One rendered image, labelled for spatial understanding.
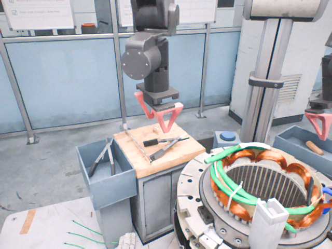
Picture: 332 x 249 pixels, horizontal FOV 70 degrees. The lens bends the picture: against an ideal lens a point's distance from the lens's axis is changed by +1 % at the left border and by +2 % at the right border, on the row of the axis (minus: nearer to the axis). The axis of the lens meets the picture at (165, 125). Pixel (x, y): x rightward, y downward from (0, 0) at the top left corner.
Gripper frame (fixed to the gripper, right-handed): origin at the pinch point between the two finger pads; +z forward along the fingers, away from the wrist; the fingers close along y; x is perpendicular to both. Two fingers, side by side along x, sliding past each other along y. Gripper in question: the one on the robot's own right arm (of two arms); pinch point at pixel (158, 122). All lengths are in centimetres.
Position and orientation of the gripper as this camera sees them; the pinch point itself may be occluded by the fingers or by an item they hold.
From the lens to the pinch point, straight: 59.0
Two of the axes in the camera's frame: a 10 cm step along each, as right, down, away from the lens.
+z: 0.2, 8.6, 5.1
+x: 8.7, -2.6, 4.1
